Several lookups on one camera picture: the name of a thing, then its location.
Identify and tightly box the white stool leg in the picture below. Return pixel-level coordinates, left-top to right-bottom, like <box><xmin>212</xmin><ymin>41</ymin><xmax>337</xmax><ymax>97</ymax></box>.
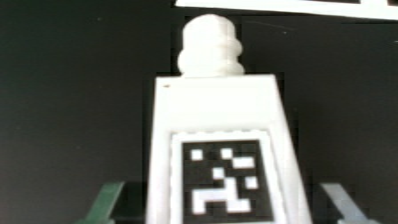
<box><xmin>146</xmin><ymin>14</ymin><xmax>313</xmax><ymax>224</ymax></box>

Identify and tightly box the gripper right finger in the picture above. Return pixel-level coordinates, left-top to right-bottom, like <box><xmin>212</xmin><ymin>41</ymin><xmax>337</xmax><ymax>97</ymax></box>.
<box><xmin>322</xmin><ymin>183</ymin><xmax>383</xmax><ymax>224</ymax></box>

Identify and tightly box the white sheet with tags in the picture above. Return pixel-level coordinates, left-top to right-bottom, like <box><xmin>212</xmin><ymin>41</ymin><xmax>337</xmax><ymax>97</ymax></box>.
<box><xmin>175</xmin><ymin>0</ymin><xmax>398</xmax><ymax>21</ymax></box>

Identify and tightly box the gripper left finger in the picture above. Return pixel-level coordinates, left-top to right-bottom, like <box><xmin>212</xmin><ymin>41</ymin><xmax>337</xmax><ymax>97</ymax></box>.
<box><xmin>74</xmin><ymin>182</ymin><xmax>125</xmax><ymax>224</ymax></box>

